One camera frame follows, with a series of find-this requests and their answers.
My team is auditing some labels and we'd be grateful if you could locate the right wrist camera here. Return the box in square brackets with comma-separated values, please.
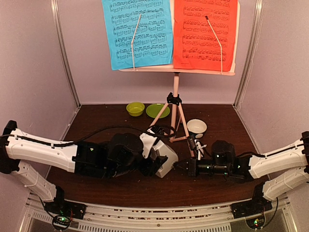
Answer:
[188, 137, 207, 160]

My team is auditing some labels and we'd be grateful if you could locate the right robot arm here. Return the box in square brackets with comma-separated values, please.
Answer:
[173, 131, 309, 214]

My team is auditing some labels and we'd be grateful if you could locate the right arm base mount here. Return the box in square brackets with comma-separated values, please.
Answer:
[231, 200, 272, 230]

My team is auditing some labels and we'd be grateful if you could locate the aluminium frame post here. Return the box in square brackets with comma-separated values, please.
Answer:
[234, 0, 264, 111]
[50, 0, 82, 109]

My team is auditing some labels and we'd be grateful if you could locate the left aluminium frame post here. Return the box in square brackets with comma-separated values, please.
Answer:
[50, 0, 82, 109]

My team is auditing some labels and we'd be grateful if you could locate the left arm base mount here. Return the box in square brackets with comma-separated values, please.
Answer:
[43, 201, 86, 231]

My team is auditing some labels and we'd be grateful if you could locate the green plate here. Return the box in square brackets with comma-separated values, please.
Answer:
[146, 103, 170, 118]

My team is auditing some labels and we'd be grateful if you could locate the white and blue bowl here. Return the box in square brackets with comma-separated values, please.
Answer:
[187, 119, 208, 139]

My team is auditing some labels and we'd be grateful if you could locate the red sheet music paper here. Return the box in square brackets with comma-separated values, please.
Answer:
[173, 0, 240, 73]

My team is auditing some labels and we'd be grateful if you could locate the white metronome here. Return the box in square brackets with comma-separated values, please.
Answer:
[150, 140, 179, 178]

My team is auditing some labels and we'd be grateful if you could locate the blue sheet music paper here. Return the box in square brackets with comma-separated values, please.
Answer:
[102, 0, 173, 71]

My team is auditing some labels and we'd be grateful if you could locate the pink music stand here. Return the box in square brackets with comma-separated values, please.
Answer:
[129, 0, 240, 143]

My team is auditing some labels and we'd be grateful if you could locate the lime green bowl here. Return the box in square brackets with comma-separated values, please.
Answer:
[126, 102, 145, 116]

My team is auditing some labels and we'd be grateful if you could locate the front aluminium rail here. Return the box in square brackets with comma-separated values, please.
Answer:
[19, 193, 299, 232]

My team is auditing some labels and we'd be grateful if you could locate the right aluminium frame post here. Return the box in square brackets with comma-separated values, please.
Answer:
[234, 0, 264, 111]

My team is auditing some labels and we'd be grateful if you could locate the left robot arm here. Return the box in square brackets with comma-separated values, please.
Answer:
[0, 120, 178, 215]

